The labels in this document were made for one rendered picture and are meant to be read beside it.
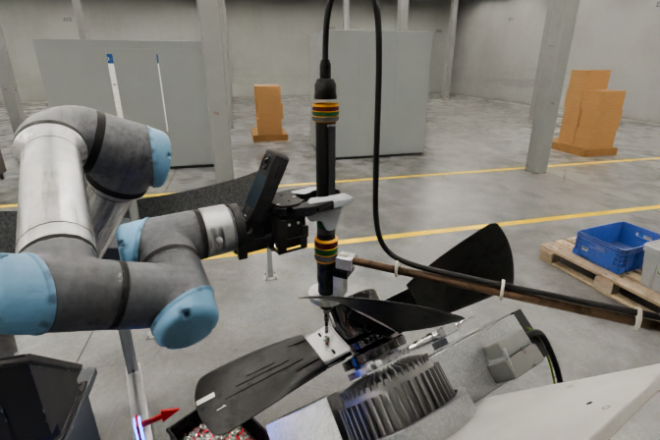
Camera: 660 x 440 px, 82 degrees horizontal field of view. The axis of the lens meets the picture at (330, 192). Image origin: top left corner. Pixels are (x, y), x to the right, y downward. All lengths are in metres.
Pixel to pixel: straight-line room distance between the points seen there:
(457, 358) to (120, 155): 0.79
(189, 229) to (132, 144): 0.27
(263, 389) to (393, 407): 0.23
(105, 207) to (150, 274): 0.41
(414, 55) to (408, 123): 1.21
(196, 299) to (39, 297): 0.15
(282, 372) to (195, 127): 6.18
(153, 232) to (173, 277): 0.09
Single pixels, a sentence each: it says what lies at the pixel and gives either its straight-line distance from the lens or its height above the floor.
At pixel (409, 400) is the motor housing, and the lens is 0.76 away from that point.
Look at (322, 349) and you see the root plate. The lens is 0.82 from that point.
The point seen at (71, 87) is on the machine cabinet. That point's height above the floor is 1.36.
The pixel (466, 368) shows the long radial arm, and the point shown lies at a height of 1.11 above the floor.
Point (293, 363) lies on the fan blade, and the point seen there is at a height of 1.19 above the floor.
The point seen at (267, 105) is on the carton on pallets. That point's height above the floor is 0.81.
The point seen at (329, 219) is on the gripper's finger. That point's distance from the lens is 0.64.
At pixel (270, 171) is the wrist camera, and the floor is 1.57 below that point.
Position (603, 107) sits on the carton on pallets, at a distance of 8.85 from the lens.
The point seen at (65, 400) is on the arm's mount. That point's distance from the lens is 1.07.
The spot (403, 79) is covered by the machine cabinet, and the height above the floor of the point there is 1.44.
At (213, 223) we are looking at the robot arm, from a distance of 0.57.
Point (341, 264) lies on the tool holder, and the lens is 0.69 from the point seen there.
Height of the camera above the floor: 1.73
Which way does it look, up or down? 19 degrees down
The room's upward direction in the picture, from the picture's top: straight up
